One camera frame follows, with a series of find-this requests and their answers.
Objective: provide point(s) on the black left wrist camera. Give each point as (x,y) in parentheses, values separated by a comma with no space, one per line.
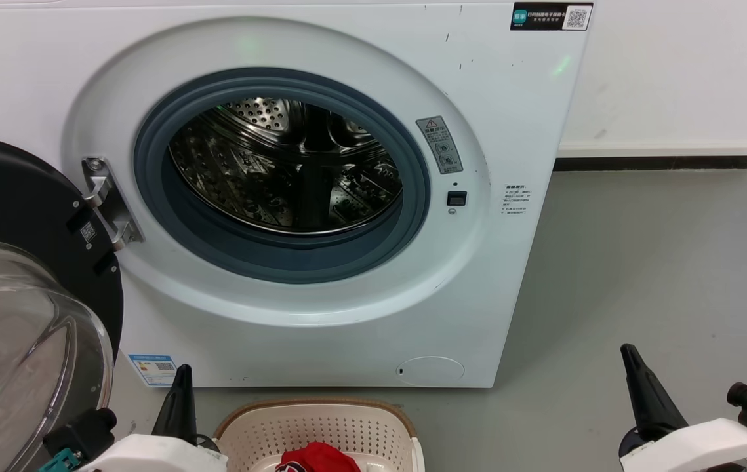
(81,432)

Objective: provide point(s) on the small white QR sticker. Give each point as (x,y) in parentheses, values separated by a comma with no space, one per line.
(88,231)

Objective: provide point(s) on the blue energy label sticker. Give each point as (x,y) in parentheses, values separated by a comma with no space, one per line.
(151,370)

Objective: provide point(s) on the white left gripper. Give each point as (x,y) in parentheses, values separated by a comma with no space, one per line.
(150,455)

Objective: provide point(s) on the silver metal door hinge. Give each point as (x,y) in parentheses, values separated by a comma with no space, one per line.
(107,203)

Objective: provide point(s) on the black washer door with glass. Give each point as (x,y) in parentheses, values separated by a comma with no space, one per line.
(19,196)

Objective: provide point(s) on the white and black baseboard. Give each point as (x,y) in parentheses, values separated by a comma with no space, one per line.
(662,157)

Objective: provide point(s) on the round white filter cover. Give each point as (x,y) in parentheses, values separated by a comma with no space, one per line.
(430,371)

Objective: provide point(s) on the black QR code sticker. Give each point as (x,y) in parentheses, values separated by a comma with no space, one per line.
(550,17)

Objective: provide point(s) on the grey warning label sticker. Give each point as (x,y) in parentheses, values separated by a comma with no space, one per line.
(439,145)

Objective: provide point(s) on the printed instruction text label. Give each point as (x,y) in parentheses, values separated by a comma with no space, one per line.
(515,199)

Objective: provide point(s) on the red garment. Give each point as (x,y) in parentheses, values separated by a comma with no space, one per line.
(317,457)

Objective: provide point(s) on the cream plastic laundry basket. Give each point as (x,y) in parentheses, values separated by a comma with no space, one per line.
(321,426)

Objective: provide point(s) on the white front-load washing machine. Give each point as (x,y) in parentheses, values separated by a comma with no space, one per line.
(511,295)

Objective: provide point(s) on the stainless steel washing machine drum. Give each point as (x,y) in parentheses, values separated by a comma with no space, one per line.
(248,183)

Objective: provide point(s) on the grey rubber door gasket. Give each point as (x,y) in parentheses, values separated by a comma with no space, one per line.
(281,262)

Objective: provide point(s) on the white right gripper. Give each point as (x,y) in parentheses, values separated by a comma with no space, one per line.
(701,446)

